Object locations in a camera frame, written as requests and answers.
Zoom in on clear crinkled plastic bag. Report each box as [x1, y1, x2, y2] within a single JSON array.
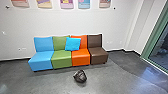
[[73, 69, 88, 84]]

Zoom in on green framed glass door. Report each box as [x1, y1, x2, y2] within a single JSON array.
[[141, 6, 168, 74]]

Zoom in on orange sofa seat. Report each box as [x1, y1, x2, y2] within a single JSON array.
[[70, 34, 91, 67]]

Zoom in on blue cushion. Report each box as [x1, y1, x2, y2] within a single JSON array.
[[64, 36, 82, 52]]

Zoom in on brown sofa seat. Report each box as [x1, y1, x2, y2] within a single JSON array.
[[86, 33, 110, 66]]

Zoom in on green sofa seat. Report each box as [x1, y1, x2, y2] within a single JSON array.
[[50, 35, 73, 70]]

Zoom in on blue sofa seat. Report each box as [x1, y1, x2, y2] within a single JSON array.
[[27, 36, 55, 72]]

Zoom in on wall poster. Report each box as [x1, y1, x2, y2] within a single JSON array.
[[35, 0, 53, 9], [77, 0, 91, 10], [11, 0, 30, 8], [98, 0, 112, 9], [59, 0, 75, 10]]

